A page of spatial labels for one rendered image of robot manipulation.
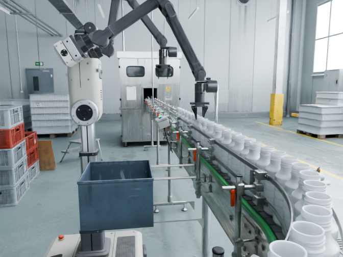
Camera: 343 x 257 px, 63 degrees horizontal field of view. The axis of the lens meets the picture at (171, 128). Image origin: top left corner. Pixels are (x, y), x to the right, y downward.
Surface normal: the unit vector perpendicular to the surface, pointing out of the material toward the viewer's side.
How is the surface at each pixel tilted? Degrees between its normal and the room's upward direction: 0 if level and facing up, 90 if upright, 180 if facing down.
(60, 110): 90
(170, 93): 90
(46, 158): 100
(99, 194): 90
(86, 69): 90
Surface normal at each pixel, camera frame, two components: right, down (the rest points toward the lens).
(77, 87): 0.13, 0.33
